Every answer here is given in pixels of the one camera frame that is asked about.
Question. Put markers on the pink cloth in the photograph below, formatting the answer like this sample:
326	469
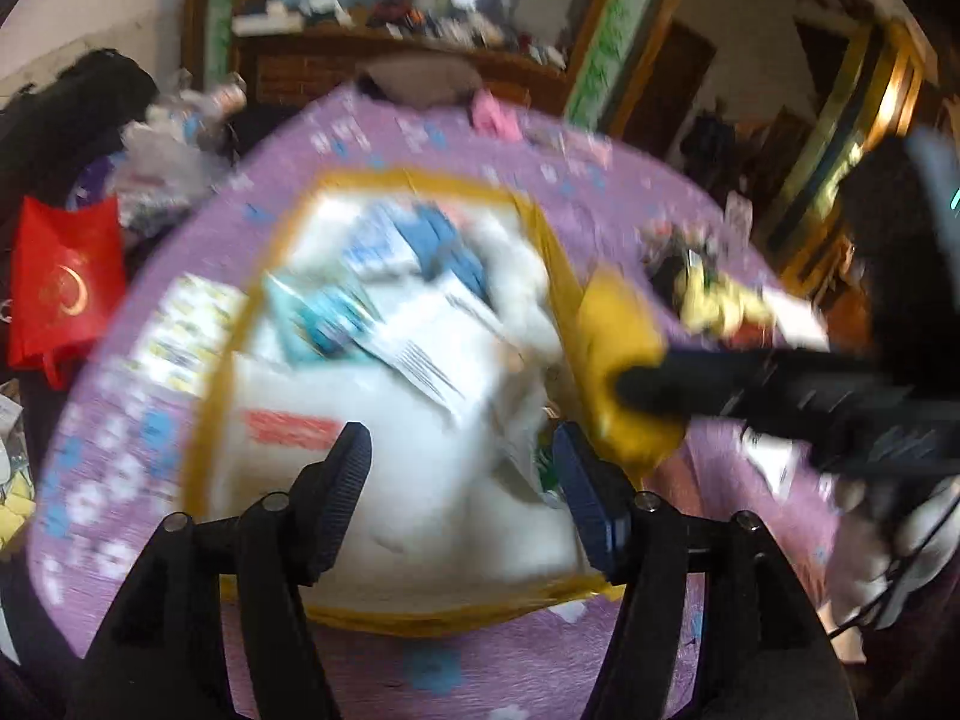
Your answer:
495	114

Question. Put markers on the wooden dresser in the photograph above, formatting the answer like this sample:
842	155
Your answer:
300	75

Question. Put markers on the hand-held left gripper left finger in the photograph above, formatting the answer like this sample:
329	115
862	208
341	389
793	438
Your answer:
337	514

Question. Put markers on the brown wooden door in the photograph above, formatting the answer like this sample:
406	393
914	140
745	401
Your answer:
667	90

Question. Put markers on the pile of clear plastic bags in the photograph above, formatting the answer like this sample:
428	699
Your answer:
165	157

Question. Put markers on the teal printed packet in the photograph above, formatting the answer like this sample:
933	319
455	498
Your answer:
322	315

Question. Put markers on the white blue packet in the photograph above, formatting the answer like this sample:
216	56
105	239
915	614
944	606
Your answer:
427	240

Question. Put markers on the person's right hand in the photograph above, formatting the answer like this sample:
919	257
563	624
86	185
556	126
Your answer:
862	562

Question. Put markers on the white packet red print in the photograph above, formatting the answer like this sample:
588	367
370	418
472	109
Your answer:
285	427

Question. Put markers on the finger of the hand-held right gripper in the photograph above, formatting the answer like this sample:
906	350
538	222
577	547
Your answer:
720	386

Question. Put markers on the golden framed cabinet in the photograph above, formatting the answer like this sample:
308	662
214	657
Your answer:
840	165

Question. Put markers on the yellow white printed packet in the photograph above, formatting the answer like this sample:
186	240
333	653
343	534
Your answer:
180	330

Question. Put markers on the red shopping bag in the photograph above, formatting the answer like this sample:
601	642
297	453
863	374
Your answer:
64	285

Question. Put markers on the yellow crumpled bag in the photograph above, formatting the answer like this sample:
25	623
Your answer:
15	502

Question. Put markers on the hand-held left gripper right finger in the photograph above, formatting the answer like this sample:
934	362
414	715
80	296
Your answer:
592	514

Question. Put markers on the purple floral blanket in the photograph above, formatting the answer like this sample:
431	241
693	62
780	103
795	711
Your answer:
487	660

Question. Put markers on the mustard yellow pouch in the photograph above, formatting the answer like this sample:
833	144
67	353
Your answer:
615	330

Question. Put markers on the dark green packet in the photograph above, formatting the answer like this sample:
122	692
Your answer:
675	255

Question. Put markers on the assorted small household clutter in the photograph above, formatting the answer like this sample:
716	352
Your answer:
420	15

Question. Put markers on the yellow fabric storage bag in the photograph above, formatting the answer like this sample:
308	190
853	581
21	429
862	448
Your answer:
420	525

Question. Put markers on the white paper sheet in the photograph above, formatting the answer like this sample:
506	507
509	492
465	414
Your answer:
799	322

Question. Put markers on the green patterned mirror panel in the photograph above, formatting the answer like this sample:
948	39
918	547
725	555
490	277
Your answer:
611	30

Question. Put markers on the white paper packet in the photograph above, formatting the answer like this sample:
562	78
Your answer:
427	345

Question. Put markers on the black suitcase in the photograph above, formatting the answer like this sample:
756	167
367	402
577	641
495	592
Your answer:
75	105

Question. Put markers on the brown cushion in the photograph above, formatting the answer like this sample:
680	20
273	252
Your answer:
420	79

